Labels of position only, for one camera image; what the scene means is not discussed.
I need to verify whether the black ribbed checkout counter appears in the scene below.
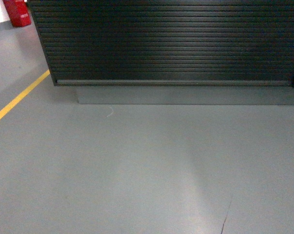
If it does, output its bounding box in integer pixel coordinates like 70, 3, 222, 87
28, 0, 294, 105

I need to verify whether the red fire extinguisher box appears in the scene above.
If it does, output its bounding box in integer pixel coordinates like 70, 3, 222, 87
3, 0, 31, 27

